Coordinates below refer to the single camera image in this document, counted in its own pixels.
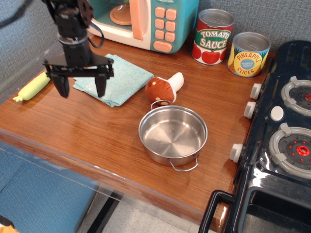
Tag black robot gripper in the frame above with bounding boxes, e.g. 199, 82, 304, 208
42, 36, 114, 98

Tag teal cloth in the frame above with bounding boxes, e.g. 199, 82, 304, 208
73, 54, 154, 107

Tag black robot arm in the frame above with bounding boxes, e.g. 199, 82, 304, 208
43, 0, 114, 98

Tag brown plush mushroom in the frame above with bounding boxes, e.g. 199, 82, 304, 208
145, 72, 184, 106

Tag teal toy microwave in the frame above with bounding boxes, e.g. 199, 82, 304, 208
89, 0, 199, 54

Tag stainless steel pot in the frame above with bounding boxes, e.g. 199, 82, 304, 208
138, 100, 208, 172

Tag tomato sauce can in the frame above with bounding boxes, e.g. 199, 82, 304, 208
192, 8, 235, 65

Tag orange object at corner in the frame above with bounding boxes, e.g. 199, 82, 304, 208
0, 216, 19, 233

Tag pineapple slices can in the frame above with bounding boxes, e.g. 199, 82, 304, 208
227, 32, 271, 77

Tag black toy stove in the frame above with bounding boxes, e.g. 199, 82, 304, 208
199, 40, 311, 233

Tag spoon with yellow-green handle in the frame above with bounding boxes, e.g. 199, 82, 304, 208
13, 72, 51, 102

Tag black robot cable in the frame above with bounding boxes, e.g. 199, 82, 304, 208
0, 0, 105, 49

